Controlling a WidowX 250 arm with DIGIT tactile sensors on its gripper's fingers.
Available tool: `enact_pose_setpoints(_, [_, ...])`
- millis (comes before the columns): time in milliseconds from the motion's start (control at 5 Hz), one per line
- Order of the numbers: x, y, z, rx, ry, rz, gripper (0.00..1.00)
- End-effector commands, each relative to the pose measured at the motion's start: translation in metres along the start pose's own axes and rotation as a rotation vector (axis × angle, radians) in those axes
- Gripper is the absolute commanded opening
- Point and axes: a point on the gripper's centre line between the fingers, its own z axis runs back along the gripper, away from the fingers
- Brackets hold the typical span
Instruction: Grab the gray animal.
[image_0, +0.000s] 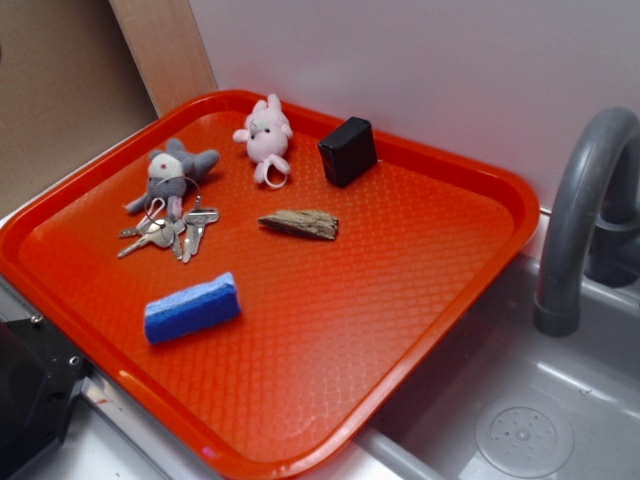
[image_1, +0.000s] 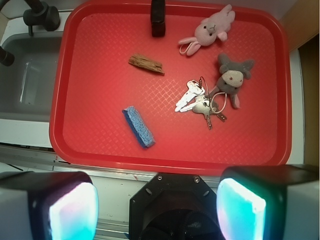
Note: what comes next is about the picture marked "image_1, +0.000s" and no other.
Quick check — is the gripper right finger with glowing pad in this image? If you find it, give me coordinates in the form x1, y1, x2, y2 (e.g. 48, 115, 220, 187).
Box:
216, 164, 320, 240

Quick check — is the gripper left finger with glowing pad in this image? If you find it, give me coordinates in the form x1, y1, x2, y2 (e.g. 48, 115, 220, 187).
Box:
0, 171, 99, 240

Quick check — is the gray plush animal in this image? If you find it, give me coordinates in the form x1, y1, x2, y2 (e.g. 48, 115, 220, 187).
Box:
208, 53, 255, 109

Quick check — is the gray sink basin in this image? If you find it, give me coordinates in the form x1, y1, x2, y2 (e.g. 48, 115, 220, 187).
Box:
0, 31, 63, 122

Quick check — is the red plastic tray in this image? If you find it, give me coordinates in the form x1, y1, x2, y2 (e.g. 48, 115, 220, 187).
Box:
49, 0, 292, 176

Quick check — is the blue sponge block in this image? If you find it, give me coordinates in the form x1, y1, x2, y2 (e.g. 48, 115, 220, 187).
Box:
122, 106, 156, 149

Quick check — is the silver key bunch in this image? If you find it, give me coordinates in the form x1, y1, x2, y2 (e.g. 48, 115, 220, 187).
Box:
174, 76, 227, 130

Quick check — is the brown wood piece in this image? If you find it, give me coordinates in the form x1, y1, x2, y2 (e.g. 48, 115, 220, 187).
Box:
128, 53, 165, 75

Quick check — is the pink plush bunny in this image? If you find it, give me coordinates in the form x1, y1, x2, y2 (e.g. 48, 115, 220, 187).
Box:
178, 4, 236, 57

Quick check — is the black faucet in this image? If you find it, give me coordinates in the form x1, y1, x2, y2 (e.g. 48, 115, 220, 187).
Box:
0, 0, 61, 67

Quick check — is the black clip on tray edge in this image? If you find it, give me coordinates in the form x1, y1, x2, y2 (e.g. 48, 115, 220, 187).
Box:
150, 0, 166, 38

